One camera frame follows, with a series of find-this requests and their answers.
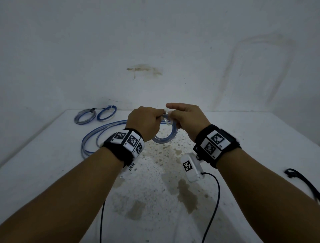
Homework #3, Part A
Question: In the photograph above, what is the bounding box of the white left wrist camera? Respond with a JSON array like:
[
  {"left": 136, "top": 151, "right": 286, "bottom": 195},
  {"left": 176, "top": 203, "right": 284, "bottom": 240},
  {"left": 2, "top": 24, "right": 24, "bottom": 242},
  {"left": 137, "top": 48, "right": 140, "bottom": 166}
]
[{"left": 118, "top": 161, "right": 137, "bottom": 180}]

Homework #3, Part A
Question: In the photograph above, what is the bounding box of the person's right hand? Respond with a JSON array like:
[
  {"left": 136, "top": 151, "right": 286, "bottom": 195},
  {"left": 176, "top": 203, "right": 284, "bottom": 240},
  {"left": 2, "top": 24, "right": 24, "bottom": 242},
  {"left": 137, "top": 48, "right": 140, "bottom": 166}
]
[{"left": 166, "top": 103, "right": 212, "bottom": 142}]

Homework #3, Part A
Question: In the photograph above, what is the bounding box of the black right camera cable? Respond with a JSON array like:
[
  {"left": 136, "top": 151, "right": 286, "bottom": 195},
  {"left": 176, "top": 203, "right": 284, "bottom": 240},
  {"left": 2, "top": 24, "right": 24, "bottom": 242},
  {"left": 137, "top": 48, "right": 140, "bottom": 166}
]
[{"left": 201, "top": 172, "right": 221, "bottom": 243}]

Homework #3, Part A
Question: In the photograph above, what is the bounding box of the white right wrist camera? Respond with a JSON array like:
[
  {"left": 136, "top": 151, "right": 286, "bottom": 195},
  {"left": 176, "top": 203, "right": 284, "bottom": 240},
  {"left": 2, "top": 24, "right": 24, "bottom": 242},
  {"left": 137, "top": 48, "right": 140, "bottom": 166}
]
[{"left": 180, "top": 153, "right": 206, "bottom": 183}]

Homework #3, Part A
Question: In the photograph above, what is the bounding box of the person's right forearm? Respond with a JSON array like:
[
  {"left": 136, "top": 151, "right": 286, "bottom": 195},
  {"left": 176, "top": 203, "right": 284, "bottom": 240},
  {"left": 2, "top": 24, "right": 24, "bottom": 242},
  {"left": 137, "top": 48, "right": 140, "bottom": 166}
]
[{"left": 216, "top": 148, "right": 320, "bottom": 243}]

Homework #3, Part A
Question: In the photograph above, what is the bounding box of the person's left forearm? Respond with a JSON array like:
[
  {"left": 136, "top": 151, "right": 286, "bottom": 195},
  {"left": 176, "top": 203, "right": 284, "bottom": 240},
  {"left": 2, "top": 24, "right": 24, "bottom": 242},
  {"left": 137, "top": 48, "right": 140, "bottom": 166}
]
[{"left": 0, "top": 146, "right": 125, "bottom": 243}]

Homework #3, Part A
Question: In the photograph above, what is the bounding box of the black wristband with markers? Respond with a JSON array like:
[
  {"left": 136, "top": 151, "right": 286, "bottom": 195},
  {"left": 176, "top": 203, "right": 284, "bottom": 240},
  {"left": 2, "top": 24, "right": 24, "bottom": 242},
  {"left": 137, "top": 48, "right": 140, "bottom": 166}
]
[
  {"left": 193, "top": 124, "right": 242, "bottom": 169},
  {"left": 99, "top": 128, "right": 146, "bottom": 168}
]

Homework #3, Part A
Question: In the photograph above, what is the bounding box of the black cable tie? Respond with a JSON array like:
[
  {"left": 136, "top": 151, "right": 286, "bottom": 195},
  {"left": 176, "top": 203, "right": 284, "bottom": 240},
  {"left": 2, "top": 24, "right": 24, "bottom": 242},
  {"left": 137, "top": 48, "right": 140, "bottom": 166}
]
[{"left": 284, "top": 168, "right": 320, "bottom": 204}]

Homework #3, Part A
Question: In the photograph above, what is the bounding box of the long clear blue-striped tube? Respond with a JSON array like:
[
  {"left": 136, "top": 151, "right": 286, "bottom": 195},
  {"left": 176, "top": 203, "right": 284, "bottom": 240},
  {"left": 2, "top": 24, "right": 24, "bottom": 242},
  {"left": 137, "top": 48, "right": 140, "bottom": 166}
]
[{"left": 80, "top": 113, "right": 179, "bottom": 160}]

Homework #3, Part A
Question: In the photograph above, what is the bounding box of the coiled clear tube, black tie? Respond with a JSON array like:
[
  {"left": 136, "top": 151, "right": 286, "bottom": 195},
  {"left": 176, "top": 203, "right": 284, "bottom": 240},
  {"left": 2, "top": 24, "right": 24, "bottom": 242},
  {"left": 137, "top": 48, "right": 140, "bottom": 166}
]
[{"left": 74, "top": 108, "right": 97, "bottom": 125}]

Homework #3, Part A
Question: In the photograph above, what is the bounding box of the black left camera cable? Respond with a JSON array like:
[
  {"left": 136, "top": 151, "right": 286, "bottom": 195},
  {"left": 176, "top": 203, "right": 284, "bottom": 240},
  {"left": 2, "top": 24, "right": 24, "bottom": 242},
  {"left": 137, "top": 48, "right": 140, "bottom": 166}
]
[{"left": 99, "top": 200, "right": 106, "bottom": 243}]

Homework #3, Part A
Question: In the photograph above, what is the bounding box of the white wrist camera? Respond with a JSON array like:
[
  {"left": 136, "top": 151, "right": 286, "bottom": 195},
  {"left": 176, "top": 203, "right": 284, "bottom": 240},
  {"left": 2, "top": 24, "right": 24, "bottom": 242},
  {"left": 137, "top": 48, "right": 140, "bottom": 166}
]
[
  {"left": 180, "top": 153, "right": 206, "bottom": 183},
  {"left": 118, "top": 161, "right": 137, "bottom": 180}
]

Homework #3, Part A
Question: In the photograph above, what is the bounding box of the person's left hand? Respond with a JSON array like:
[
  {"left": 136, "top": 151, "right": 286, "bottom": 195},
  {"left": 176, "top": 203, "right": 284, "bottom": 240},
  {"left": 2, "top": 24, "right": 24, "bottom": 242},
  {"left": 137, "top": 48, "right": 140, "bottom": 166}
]
[{"left": 125, "top": 106, "right": 166, "bottom": 142}]

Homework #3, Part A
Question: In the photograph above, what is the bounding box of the black camera cable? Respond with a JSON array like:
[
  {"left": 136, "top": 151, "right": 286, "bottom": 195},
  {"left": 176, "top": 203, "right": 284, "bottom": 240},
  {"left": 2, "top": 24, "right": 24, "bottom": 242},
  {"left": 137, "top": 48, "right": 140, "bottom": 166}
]
[
  {"left": 99, "top": 200, "right": 106, "bottom": 243},
  {"left": 201, "top": 172, "right": 221, "bottom": 243}
]

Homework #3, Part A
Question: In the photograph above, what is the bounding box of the black left wristband with markers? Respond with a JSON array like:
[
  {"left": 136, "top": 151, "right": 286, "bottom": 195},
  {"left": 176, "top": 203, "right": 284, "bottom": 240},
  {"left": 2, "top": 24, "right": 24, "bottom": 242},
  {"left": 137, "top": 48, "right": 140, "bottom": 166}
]
[{"left": 99, "top": 128, "right": 146, "bottom": 168}]

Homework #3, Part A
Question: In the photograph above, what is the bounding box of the coiled blue tube, white tie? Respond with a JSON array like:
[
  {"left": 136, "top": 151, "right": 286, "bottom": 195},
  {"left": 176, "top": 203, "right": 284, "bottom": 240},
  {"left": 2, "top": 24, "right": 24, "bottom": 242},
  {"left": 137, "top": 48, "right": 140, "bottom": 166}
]
[{"left": 96, "top": 105, "right": 118, "bottom": 122}]

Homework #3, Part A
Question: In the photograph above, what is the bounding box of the black right wristband with markers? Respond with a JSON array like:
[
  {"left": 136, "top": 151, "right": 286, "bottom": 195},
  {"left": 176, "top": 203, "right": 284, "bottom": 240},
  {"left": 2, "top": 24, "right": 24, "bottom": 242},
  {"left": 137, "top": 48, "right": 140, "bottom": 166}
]
[{"left": 193, "top": 124, "right": 242, "bottom": 169}]

